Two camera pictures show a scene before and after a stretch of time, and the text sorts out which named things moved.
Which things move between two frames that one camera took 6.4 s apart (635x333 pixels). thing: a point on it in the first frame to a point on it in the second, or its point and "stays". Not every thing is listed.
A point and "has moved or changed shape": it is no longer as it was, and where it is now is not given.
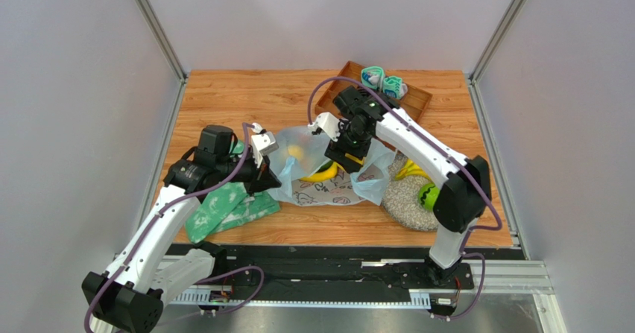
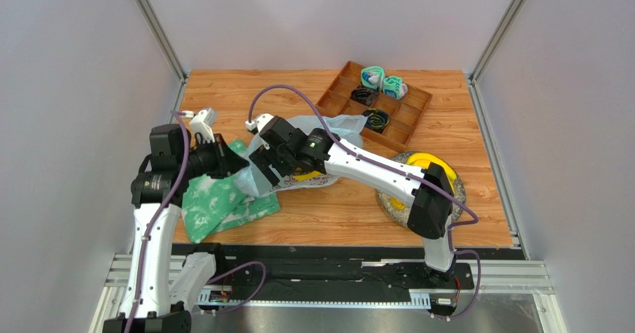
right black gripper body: (350, 156) to (270, 159)
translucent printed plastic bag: (309, 178) has moved or changed shape
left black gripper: (261, 179) to (226, 162)
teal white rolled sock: (373, 77) stays
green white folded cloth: (228, 207) stays
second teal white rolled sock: (393, 86) stays
